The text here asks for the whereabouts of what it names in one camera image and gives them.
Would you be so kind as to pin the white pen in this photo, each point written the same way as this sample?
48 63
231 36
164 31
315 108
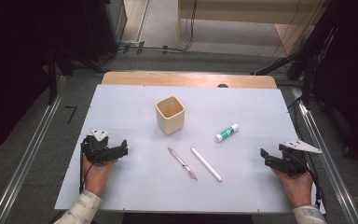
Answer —
205 164

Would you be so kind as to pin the person's right hand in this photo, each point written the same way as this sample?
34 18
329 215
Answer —
300 189

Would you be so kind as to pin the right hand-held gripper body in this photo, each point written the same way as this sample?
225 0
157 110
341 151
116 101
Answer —
293 161

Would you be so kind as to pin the clear ballpoint pen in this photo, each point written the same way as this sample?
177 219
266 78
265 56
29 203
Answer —
182 163

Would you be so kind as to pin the wooden table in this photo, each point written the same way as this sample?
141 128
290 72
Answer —
167 79

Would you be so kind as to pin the dark curtain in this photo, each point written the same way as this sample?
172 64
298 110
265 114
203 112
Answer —
354 77
9 62

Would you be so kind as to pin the person's left hand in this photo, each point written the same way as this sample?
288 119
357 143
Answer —
95 177

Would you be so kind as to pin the black cabinet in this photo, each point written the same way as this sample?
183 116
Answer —
105 28

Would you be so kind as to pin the metal floor rail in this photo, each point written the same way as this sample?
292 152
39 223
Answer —
28 158
329 161

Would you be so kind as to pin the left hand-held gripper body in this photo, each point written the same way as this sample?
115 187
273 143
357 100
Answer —
98 149

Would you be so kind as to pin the green and white glue stick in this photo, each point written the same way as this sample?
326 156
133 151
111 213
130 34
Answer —
227 132

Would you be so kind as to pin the black metal stand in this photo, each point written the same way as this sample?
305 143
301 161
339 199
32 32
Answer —
306 68
53 77

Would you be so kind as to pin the cream square pen holder cup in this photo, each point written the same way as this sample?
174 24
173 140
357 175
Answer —
171 123

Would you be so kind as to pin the light wooden furniture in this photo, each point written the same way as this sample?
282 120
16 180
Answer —
245 12

